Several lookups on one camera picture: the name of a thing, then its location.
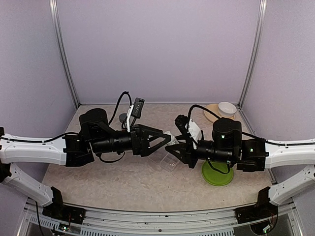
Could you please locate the clear plastic pill organizer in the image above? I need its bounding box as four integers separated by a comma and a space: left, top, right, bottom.
148, 151, 179, 173

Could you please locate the aluminium frame post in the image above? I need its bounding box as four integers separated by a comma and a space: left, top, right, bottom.
238, 0, 267, 110
49, 0, 81, 110

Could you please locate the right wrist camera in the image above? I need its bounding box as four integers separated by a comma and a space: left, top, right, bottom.
175, 115, 203, 143

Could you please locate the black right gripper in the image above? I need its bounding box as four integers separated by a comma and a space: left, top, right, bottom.
165, 134, 235, 169

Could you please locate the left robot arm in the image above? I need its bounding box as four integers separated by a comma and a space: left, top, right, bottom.
0, 108, 171, 219

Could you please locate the left aluminium frame post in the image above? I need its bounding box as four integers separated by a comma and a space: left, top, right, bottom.
49, 0, 81, 110

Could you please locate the green plate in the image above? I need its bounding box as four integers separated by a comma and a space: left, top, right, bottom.
201, 162, 234, 186

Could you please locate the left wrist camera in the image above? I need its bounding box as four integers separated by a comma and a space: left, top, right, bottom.
126, 97, 145, 132

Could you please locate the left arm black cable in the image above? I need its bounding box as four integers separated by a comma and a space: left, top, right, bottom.
94, 91, 133, 163

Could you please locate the small white pill bottle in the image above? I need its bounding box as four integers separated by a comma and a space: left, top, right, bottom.
165, 131, 179, 146

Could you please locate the beige wooden plate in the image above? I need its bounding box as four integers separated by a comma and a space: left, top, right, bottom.
203, 103, 235, 122

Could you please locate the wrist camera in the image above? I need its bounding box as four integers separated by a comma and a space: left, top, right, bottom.
175, 115, 203, 143
126, 97, 145, 132

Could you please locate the right aluminium frame post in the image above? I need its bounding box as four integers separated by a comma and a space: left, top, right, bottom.
238, 0, 267, 110

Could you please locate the white ceramic bowl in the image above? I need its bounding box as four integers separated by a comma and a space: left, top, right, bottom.
218, 102, 237, 118

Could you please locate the grey-capped orange pill bottle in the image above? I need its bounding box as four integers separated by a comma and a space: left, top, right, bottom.
119, 113, 127, 130

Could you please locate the front aluminium rail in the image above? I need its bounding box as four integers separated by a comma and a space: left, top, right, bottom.
17, 199, 304, 236

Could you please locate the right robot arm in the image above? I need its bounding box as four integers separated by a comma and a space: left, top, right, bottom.
165, 116, 315, 218

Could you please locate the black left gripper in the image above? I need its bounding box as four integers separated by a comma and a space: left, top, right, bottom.
91, 124, 171, 157

